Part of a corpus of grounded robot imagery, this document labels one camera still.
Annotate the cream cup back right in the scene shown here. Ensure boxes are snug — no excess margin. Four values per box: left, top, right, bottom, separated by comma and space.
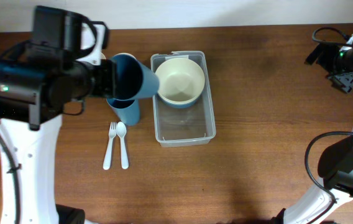
114, 52, 137, 60

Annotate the clear plastic container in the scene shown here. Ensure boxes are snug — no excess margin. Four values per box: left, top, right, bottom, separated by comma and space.
150, 51, 216, 147

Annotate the white plastic fork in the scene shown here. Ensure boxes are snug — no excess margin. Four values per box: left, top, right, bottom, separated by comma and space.
103, 122, 117, 170

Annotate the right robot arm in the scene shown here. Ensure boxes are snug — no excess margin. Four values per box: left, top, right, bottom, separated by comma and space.
271, 32, 353, 224

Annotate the blue cup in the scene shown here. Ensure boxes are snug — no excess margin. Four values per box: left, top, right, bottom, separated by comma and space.
111, 54, 160, 101
106, 98, 140, 126

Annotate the blue bowl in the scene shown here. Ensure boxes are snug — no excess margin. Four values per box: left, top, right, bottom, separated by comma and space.
161, 98, 198, 109

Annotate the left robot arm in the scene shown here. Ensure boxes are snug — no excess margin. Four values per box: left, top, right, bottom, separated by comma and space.
0, 6, 117, 223

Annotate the white plastic spoon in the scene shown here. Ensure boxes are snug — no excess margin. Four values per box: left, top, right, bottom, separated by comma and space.
116, 121, 129, 169

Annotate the cream bowl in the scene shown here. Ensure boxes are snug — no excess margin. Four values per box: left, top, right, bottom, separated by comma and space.
155, 58, 205, 95
158, 92, 201, 106

